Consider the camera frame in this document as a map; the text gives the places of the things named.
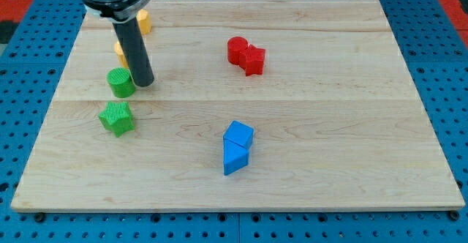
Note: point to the red cylinder block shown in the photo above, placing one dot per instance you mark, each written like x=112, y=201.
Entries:
x=235, y=45

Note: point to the green cylinder block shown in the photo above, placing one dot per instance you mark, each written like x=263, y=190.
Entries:
x=120, y=82

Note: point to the wooden board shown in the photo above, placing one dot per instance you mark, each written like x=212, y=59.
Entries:
x=338, y=123

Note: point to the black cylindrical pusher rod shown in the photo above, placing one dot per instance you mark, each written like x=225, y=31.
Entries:
x=134, y=49

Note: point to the blue triangle block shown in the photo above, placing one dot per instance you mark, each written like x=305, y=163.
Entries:
x=235, y=157

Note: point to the red star block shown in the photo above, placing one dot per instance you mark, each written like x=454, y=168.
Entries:
x=252, y=60

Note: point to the yellow block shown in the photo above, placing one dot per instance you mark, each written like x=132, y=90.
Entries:
x=144, y=21
x=120, y=55

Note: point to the yellow block upper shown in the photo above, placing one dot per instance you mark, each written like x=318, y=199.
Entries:
x=144, y=21

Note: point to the yellow block lower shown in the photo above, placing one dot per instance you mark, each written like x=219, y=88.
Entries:
x=120, y=55

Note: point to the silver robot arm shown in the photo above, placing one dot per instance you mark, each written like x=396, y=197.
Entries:
x=123, y=15

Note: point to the blue cube block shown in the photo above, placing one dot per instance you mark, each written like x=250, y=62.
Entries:
x=240, y=134

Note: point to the green star block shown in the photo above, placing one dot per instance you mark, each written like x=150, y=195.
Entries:
x=117, y=118

